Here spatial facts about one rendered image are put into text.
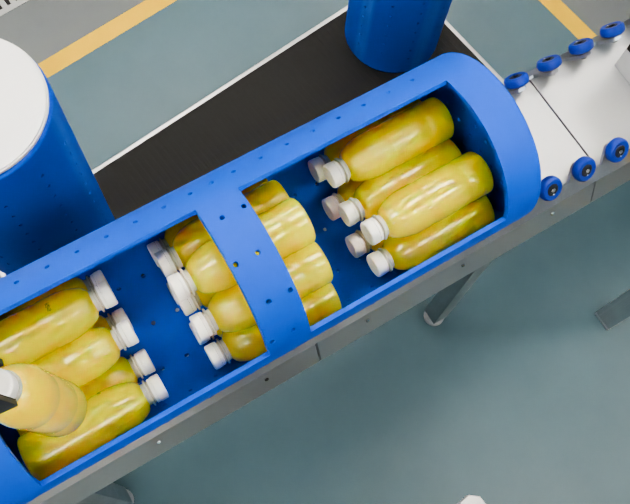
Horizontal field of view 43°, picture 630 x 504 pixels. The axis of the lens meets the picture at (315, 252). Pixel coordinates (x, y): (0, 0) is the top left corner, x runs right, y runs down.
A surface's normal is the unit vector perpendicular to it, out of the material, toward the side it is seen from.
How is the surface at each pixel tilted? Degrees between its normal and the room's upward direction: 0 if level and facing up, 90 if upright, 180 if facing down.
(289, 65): 0
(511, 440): 0
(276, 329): 60
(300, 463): 0
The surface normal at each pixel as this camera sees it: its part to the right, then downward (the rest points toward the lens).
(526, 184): 0.47, 0.51
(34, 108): 0.05, -0.33
